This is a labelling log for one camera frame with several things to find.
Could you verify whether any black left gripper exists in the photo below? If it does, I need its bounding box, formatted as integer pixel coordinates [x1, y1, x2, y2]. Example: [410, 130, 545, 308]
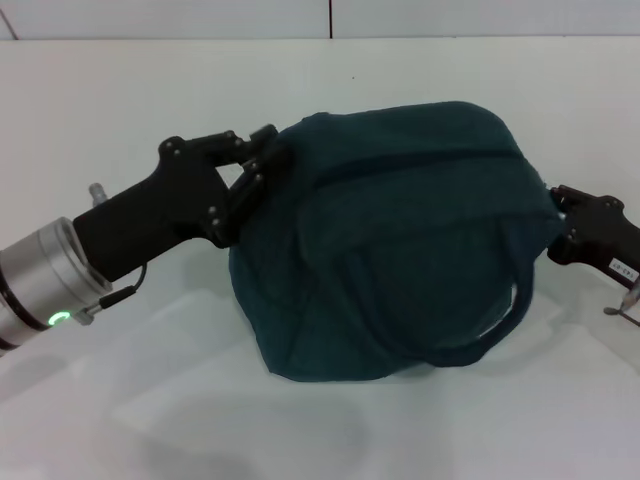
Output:
[73, 123, 295, 282]

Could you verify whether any dark teal fabric bag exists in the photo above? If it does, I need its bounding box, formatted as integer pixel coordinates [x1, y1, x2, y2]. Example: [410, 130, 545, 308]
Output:
[226, 99, 567, 387]

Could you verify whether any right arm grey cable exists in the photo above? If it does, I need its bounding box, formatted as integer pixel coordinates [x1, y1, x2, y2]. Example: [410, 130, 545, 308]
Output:
[603, 283, 640, 329]

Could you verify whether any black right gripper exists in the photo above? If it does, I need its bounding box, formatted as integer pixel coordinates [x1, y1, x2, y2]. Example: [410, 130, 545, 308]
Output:
[546, 183, 640, 292]

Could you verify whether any left arm grey cable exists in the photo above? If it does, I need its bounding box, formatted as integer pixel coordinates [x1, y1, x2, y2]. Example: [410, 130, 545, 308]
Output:
[74, 262, 148, 327]

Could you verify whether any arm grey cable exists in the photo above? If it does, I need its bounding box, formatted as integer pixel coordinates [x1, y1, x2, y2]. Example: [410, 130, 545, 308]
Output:
[74, 262, 148, 327]
[603, 283, 640, 329]

